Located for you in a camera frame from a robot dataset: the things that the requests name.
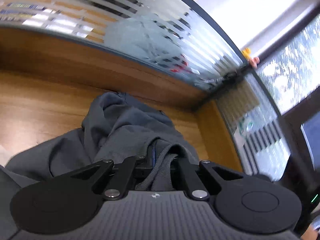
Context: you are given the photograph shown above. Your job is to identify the black handled scissors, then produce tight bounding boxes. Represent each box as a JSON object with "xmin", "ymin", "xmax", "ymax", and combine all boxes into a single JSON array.
[{"xmin": 195, "ymin": 71, "xmax": 240, "ymax": 87}]

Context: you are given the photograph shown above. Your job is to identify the beige ribbed sheet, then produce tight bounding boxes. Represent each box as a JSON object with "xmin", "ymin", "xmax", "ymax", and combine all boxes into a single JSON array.
[{"xmin": 217, "ymin": 80, "xmax": 260, "ymax": 123}]

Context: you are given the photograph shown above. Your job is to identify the window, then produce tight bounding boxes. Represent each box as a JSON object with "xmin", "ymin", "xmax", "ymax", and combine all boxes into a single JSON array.
[{"xmin": 255, "ymin": 12, "xmax": 320, "ymax": 117}]

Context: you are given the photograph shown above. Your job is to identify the dark grey pants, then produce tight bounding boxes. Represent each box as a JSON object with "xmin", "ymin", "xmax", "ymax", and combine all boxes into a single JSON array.
[{"xmin": 0, "ymin": 92, "xmax": 209, "ymax": 240}]

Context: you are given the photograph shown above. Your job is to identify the white paper with green print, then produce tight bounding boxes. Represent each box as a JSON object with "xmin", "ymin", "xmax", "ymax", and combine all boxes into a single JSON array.
[{"xmin": 232, "ymin": 114, "xmax": 255, "ymax": 147}]

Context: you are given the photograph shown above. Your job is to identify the glass and wood desk partition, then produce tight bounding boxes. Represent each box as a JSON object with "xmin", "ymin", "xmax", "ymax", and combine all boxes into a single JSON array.
[
  {"xmin": 0, "ymin": 0, "xmax": 250, "ymax": 110},
  {"xmin": 195, "ymin": 67, "xmax": 293, "ymax": 182}
]

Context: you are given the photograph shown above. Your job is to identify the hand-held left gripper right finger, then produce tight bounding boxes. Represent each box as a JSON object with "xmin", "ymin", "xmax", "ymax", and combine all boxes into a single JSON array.
[{"xmin": 176, "ymin": 159, "xmax": 244, "ymax": 201}]

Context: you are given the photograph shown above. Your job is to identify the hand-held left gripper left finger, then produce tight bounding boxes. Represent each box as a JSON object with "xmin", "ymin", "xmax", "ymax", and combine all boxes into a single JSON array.
[{"xmin": 71, "ymin": 146, "xmax": 157, "ymax": 201}]

